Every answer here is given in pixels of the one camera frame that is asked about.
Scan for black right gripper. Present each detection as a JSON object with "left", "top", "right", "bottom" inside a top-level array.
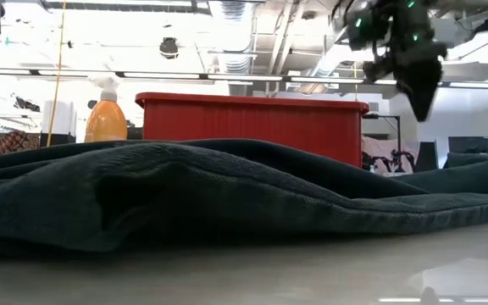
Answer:
[{"left": 343, "top": 0, "right": 448, "bottom": 123}]

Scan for dark blue denim jeans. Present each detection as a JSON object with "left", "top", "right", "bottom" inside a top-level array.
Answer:
[{"left": 0, "top": 138, "right": 488, "bottom": 256}]

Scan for red plastic bin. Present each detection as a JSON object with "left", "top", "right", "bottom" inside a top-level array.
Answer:
[{"left": 135, "top": 91, "right": 370, "bottom": 169}]

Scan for black monitor back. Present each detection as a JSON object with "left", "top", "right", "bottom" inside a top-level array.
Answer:
[{"left": 413, "top": 141, "right": 439, "bottom": 173}]

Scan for black computer monitor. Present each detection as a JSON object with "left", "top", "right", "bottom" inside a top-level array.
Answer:
[{"left": 447, "top": 136, "right": 488, "bottom": 156}]

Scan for linear ceiling light strip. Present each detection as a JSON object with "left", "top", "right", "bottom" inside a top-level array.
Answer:
[{"left": 116, "top": 70, "right": 408, "bottom": 86}]

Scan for orange spray bottle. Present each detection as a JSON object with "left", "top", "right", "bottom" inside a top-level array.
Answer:
[{"left": 84, "top": 75, "right": 129, "bottom": 143}]

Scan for black panel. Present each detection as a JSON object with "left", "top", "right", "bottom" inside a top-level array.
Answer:
[{"left": 39, "top": 133, "right": 77, "bottom": 147}]

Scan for red patterned cloth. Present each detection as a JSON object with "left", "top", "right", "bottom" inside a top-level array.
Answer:
[{"left": 0, "top": 130, "right": 41, "bottom": 156}]

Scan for silver ventilation duct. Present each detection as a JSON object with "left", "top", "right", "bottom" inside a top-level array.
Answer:
[{"left": 307, "top": 0, "right": 397, "bottom": 77}]

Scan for black ceiling dome camera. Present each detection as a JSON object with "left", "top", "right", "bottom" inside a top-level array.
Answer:
[{"left": 158, "top": 36, "right": 180, "bottom": 60}]

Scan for yellow cable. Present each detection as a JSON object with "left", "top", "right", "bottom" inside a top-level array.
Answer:
[{"left": 47, "top": 0, "right": 68, "bottom": 148}]

